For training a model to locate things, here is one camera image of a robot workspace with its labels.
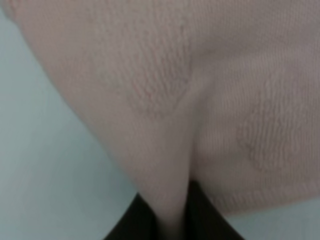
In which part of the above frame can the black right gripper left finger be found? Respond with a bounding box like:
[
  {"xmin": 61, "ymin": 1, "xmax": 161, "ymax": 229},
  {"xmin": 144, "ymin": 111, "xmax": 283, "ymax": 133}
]
[{"xmin": 104, "ymin": 194, "xmax": 159, "ymax": 240}]

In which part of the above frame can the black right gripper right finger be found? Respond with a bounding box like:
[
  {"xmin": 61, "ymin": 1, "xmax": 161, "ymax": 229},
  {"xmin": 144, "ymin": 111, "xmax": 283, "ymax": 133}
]
[{"xmin": 185, "ymin": 181, "xmax": 244, "ymax": 240}]

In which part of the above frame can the pink towel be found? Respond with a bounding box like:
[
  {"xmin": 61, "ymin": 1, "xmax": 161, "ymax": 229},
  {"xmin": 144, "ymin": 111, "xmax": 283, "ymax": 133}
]
[{"xmin": 0, "ymin": 0, "xmax": 320, "ymax": 240}]

